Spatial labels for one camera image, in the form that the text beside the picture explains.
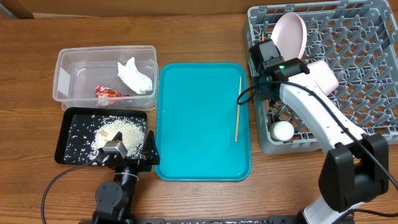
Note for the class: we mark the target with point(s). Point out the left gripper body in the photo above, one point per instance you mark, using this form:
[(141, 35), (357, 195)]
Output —
[(135, 165)]

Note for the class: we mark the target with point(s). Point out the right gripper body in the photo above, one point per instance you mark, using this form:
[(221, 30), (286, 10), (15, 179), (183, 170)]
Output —
[(262, 92)]

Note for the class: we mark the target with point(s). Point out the wooden chopstick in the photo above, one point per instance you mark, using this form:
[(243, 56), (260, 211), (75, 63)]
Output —
[(266, 102), (238, 112)]

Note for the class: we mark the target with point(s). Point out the white cup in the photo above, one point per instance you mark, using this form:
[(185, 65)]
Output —
[(282, 131)]

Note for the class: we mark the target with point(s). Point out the red snack wrapper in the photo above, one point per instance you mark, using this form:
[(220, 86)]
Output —
[(104, 94)]

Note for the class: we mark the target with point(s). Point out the large white plate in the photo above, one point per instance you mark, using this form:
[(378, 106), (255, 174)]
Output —
[(290, 36)]

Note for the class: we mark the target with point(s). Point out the pink small bowl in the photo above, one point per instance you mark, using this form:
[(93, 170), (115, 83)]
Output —
[(324, 76)]

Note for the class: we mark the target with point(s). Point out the white napkin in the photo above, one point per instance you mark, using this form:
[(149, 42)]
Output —
[(133, 78)]

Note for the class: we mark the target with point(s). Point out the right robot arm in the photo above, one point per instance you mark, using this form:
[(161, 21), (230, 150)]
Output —
[(355, 170)]

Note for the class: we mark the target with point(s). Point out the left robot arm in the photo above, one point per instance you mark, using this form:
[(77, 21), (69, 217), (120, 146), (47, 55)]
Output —
[(114, 198)]

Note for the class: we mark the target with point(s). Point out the black waste tray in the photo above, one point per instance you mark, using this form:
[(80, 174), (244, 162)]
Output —
[(78, 131)]

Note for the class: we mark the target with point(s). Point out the spilled rice pile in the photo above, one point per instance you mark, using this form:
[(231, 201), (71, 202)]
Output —
[(133, 133)]

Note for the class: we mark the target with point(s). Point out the teal plastic tray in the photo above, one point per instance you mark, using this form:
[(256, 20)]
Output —
[(196, 122)]

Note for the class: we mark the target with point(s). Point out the clear plastic bin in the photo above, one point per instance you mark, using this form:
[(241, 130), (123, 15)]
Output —
[(79, 70)]

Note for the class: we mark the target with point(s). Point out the grey dish rack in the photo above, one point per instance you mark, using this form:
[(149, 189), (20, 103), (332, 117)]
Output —
[(358, 40)]

